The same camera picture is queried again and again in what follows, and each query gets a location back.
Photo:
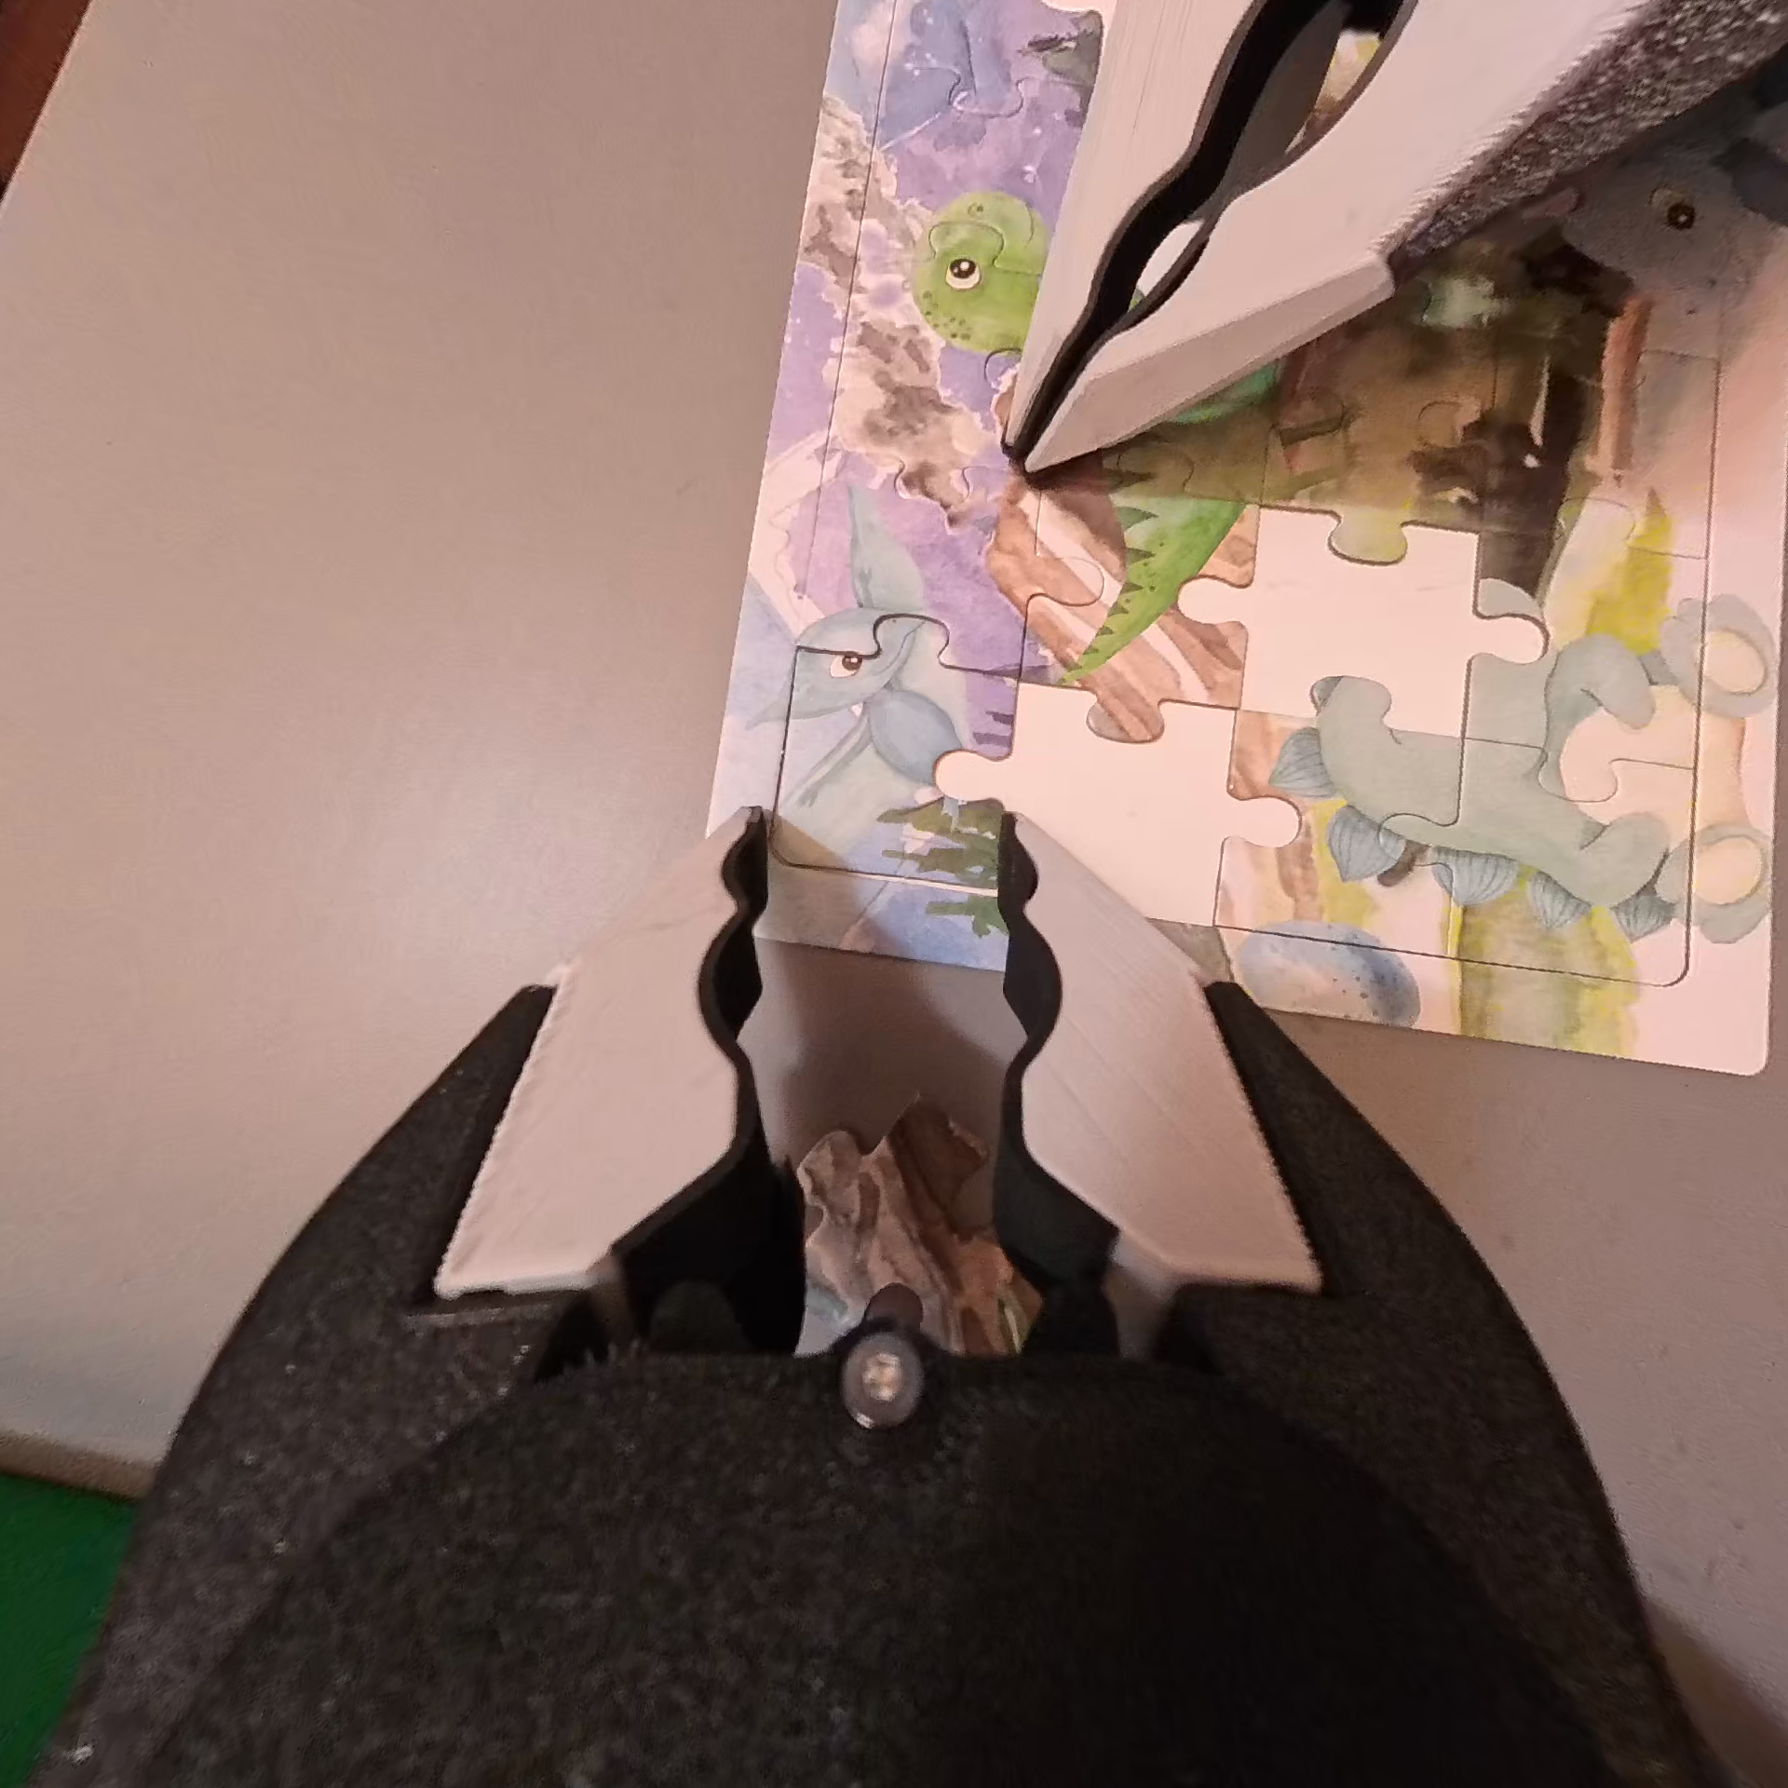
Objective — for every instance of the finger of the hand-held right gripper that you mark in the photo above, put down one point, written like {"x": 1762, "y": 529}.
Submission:
{"x": 1130, "y": 126}
{"x": 1327, "y": 237}

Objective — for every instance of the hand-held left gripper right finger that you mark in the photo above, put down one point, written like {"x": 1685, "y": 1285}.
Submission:
{"x": 1159, "y": 1130}

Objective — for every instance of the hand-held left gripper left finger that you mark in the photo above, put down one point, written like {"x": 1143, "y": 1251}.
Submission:
{"x": 616, "y": 1130}

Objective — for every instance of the blue purple puzzle piece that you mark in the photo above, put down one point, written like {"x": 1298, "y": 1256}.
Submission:
{"x": 964, "y": 83}

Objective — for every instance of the green grass puzzle piece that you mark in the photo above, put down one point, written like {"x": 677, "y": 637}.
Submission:
{"x": 1370, "y": 459}

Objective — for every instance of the brown grey puzzle piece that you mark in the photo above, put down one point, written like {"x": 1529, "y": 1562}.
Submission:
{"x": 907, "y": 1215}

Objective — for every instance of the group of assembled puzzle pieces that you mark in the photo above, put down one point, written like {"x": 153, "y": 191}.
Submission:
{"x": 1537, "y": 419}

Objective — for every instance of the dinosaur puzzle tray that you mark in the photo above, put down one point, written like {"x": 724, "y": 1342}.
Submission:
{"x": 1354, "y": 615}

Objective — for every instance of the green and brown puzzle piece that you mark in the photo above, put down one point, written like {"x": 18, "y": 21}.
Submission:
{"x": 1130, "y": 629}

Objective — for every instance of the pale yellow teal puzzle piece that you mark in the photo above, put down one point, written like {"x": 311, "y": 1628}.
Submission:
{"x": 1381, "y": 753}

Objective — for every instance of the purple beige puzzle piece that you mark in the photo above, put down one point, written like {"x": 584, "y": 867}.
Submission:
{"x": 907, "y": 557}

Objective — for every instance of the grey desk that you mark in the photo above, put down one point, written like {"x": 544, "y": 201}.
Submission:
{"x": 350, "y": 557}

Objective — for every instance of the green plastic bin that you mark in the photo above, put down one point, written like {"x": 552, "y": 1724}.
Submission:
{"x": 56, "y": 1606}

